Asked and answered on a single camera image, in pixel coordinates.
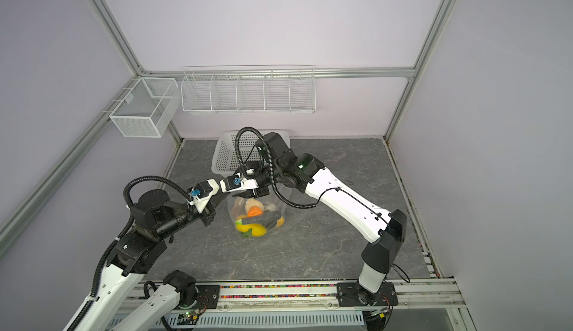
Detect white mesh wall box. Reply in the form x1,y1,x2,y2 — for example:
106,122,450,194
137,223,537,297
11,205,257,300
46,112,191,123
110,77,181,138

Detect white perforated plastic basket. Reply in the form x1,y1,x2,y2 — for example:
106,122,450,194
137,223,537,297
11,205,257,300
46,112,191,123
211,129,292,176

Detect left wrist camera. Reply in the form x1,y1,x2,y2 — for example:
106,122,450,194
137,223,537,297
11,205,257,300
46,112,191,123
188,179,220,214

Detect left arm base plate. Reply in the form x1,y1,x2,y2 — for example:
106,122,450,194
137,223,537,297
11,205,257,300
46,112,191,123
178,284,221,310

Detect beige toy garlic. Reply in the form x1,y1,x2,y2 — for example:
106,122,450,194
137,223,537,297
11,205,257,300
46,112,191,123
245,198,264,212

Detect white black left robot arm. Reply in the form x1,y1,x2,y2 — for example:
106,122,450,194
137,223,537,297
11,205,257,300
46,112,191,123
65,175,228,330

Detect clear zip top bag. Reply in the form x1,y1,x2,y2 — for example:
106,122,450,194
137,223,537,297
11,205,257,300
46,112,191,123
227,191,287,238

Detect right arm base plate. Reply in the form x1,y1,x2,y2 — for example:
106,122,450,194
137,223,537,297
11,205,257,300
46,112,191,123
336,282,398,307

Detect aluminium front rail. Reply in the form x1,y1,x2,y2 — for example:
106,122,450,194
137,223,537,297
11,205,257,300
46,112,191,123
196,278,468,312

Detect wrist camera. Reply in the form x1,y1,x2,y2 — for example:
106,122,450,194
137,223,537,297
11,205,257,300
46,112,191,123
220,173,259,193
188,179,220,214

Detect white vent grille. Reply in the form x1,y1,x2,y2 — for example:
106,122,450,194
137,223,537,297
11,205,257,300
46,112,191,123
107,310,366,330

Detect white wire wall shelf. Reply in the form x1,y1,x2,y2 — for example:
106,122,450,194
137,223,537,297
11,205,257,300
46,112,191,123
181,65,316,114

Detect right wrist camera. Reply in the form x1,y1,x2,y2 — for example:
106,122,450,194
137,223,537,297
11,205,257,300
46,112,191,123
220,173,259,193

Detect orange toy fruit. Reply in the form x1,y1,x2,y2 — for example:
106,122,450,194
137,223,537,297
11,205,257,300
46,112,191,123
247,206,264,218

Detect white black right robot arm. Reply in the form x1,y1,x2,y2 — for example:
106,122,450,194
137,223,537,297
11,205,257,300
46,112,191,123
224,127,408,306

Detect yellow toy lemon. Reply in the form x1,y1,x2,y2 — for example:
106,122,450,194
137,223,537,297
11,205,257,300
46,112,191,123
235,221,267,237

